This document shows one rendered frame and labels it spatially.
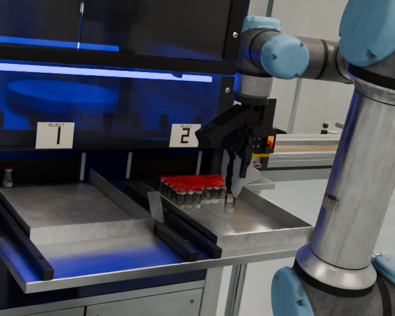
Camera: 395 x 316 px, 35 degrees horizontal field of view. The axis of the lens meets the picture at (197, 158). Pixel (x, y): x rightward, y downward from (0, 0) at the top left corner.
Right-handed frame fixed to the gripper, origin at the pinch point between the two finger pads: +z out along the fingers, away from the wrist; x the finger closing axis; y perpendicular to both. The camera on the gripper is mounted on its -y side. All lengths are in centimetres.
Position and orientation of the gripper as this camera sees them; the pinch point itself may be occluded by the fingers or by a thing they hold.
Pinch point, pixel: (229, 189)
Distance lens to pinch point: 131.5
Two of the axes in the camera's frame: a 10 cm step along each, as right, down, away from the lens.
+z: -1.2, 9.5, 2.9
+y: 8.7, -0.4, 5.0
